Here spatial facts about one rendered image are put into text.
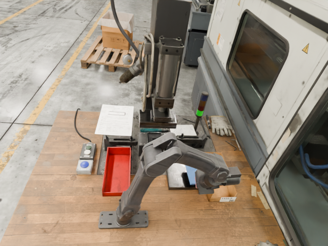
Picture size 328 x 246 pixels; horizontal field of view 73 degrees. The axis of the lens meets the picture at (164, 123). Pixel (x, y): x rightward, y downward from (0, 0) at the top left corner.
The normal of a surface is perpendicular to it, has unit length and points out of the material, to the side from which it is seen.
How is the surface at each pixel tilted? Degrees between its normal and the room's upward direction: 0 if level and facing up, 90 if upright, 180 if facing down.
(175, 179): 0
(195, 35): 90
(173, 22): 90
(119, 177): 0
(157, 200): 0
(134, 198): 83
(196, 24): 90
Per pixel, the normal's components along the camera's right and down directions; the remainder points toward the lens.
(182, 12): 0.09, 0.65
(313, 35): -0.99, -0.07
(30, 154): 0.12, -0.77
